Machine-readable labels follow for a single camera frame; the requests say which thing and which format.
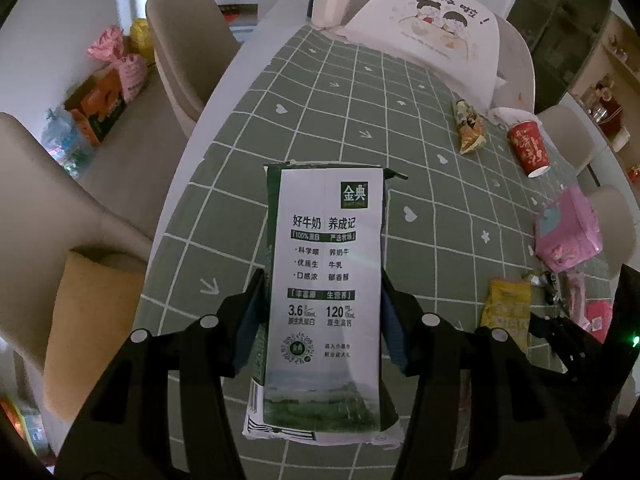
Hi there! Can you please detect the red paper cup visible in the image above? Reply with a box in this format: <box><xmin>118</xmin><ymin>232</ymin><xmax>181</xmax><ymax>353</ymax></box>
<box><xmin>506</xmin><ymin>120</ymin><xmax>551</xmax><ymax>178</ymax></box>

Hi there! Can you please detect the pink cube box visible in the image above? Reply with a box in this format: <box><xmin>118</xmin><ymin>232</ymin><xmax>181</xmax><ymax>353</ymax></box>
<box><xmin>534</xmin><ymin>185</ymin><xmax>604</xmax><ymax>272</ymax></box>

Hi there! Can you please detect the long green gold snack wrapper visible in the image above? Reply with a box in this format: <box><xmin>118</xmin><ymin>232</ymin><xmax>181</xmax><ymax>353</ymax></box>
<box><xmin>451</xmin><ymin>98</ymin><xmax>487</xmax><ymax>156</ymax></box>

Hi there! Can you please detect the yellow seat cushion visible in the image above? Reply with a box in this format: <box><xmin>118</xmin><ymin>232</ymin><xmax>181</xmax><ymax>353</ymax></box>
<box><xmin>47</xmin><ymin>250</ymin><xmax>151</xmax><ymax>376</ymax></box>

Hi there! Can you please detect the yellow snack packet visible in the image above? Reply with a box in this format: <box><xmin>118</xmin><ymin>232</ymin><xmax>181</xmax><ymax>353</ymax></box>
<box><xmin>479</xmin><ymin>279</ymin><xmax>532</xmax><ymax>353</ymax></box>

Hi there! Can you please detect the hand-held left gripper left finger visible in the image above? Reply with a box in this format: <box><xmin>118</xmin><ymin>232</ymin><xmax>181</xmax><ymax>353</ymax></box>
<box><xmin>55</xmin><ymin>267</ymin><xmax>269</xmax><ymax>480</ymax></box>

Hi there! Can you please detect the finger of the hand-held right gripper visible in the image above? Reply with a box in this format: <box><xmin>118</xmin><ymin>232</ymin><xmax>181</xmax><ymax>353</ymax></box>
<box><xmin>529</xmin><ymin>312</ymin><xmax>572</xmax><ymax>357</ymax></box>

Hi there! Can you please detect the green and white milk carton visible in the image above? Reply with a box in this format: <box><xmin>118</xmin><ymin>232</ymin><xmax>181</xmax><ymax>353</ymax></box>
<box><xmin>242</xmin><ymin>161</ymin><xmax>403</xmax><ymax>448</ymax></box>

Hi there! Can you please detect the green checked table mat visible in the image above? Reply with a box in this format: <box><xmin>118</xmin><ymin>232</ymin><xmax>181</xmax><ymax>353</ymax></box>
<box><xmin>385</xmin><ymin>42</ymin><xmax>626</xmax><ymax>376</ymax></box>
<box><xmin>142</xmin><ymin>27</ymin><xmax>401</xmax><ymax>480</ymax></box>

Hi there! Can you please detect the dark wrapper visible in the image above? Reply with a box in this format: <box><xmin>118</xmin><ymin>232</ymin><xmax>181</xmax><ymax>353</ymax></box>
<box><xmin>521</xmin><ymin>269</ymin><xmax>568</xmax><ymax>307</ymax></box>

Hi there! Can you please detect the beige shell chair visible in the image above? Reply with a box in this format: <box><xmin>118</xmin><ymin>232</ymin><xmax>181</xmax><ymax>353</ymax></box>
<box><xmin>537</xmin><ymin>105</ymin><xmax>598</xmax><ymax>176</ymax></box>
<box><xmin>587</xmin><ymin>185</ymin><xmax>637</xmax><ymax>241</ymax></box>
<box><xmin>145</xmin><ymin>0</ymin><xmax>242</xmax><ymax>138</ymax></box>
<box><xmin>0</xmin><ymin>112</ymin><xmax>157</xmax><ymax>411</ymax></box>

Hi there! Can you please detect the dark glass cabinet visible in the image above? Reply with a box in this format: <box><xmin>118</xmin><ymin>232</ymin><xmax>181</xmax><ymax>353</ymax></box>
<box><xmin>505</xmin><ymin>0</ymin><xmax>616</xmax><ymax>113</ymax></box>

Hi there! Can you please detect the plastic wrapped bottle pack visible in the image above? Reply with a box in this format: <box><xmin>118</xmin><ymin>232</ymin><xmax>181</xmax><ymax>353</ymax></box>
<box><xmin>40</xmin><ymin>107</ymin><xmax>97</xmax><ymax>179</ymax></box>

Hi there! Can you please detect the white sideboard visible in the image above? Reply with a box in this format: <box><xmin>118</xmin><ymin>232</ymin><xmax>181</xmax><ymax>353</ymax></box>
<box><xmin>565</xmin><ymin>92</ymin><xmax>640</xmax><ymax>201</ymax></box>

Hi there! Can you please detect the wooden wall shelf unit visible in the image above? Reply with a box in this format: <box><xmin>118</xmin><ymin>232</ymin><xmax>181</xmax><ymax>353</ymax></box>
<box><xmin>570</xmin><ymin>10</ymin><xmax>640</xmax><ymax>161</ymax></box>

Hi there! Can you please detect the yellow plastic bag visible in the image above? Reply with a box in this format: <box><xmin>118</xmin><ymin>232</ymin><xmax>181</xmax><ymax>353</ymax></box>
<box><xmin>130</xmin><ymin>17</ymin><xmax>155</xmax><ymax>61</ymax></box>

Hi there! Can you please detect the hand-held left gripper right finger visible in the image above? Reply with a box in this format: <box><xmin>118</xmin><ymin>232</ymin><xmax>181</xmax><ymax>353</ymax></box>
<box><xmin>380</xmin><ymin>267</ymin><xmax>588</xmax><ymax>480</ymax></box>

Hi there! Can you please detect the flat pink rectangular box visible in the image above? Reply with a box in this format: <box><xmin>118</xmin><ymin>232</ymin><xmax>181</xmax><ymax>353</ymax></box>
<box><xmin>564</xmin><ymin>270</ymin><xmax>617</xmax><ymax>343</ymax></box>

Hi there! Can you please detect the orange cardboard box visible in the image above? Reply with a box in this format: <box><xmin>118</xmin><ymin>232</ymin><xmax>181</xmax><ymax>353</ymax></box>
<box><xmin>64</xmin><ymin>67</ymin><xmax>127</xmax><ymax>146</ymax></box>

